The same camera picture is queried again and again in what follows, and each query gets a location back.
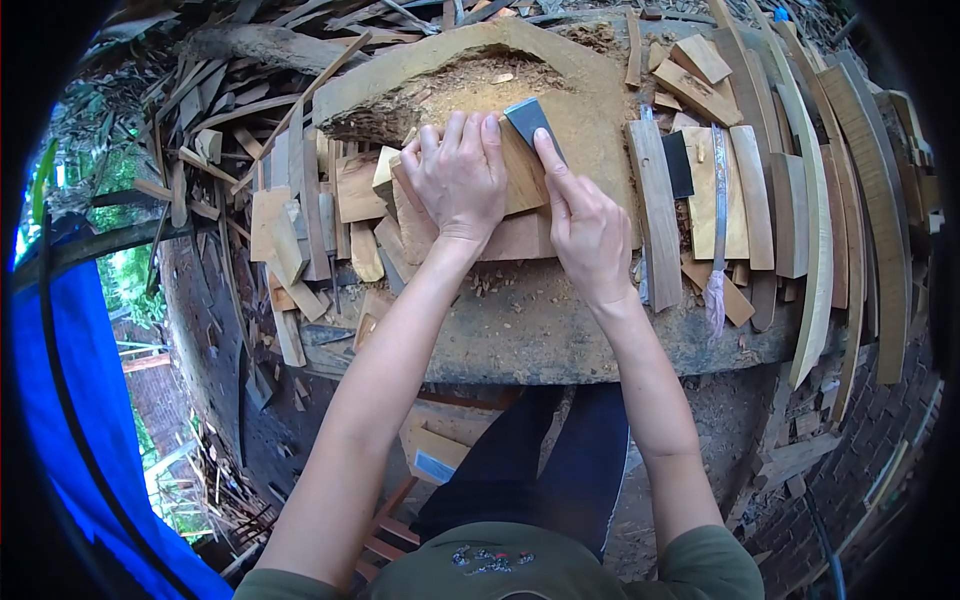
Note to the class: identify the person's right hand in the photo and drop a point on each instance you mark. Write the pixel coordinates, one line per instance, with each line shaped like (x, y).
(592, 240)

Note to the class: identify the grey metal blade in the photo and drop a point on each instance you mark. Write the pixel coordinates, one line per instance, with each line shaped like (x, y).
(531, 120)

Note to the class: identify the large wooden chopping stump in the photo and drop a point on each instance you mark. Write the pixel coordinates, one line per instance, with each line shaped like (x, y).
(540, 322)

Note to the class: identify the light wooden block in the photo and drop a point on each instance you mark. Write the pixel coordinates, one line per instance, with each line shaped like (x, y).
(521, 176)

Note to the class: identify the person's body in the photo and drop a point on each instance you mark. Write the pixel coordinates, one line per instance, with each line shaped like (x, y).
(510, 562)

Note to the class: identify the person's left hand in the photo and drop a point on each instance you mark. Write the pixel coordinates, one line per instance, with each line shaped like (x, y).
(454, 187)

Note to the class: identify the pale narrow wooden slat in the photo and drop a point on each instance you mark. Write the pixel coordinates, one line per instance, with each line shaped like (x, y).
(754, 195)

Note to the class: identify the pale wood piece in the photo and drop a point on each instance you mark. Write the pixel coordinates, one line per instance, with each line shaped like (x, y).
(435, 454)

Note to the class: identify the person's right index finger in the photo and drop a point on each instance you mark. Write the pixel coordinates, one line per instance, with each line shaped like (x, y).
(553, 163)

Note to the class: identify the person's left middle finger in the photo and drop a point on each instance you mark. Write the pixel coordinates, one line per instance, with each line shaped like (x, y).
(455, 129)

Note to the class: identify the red-brown wooden stool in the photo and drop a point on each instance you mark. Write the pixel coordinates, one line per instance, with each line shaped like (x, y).
(390, 532)

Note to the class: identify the rough grey log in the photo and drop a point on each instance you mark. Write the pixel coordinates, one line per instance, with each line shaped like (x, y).
(262, 45)

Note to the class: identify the person's left little finger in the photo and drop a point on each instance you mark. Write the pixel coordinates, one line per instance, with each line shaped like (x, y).
(410, 156)

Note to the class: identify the pile of scrap wood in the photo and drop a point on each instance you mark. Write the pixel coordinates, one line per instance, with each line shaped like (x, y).
(292, 195)

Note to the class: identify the person's legs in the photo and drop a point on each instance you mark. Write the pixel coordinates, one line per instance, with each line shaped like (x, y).
(540, 465)

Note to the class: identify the row of long curved slats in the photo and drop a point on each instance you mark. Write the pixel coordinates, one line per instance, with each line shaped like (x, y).
(862, 187)

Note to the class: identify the blue tarpaulin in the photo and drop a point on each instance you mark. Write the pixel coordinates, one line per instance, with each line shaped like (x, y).
(82, 420)

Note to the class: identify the person's left ring finger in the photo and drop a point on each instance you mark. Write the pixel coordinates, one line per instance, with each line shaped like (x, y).
(430, 142)

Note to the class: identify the flat wooden board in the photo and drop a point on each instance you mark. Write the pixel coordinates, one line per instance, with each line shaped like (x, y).
(521, 236)

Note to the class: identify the wide pale wooden board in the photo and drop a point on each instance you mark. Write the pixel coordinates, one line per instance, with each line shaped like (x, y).
(701, 202)

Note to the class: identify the short brown wooden slat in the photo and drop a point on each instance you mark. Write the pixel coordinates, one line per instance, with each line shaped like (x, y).
(791, 217)

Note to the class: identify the heap of wooden offcuts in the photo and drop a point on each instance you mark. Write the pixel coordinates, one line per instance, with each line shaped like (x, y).
(694, 79)

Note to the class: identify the person's left index finger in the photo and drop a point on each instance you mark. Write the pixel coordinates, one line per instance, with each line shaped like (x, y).
(491, 135)

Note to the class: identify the black rectangular piece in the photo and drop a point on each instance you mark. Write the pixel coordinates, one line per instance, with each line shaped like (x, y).
(677, 165)

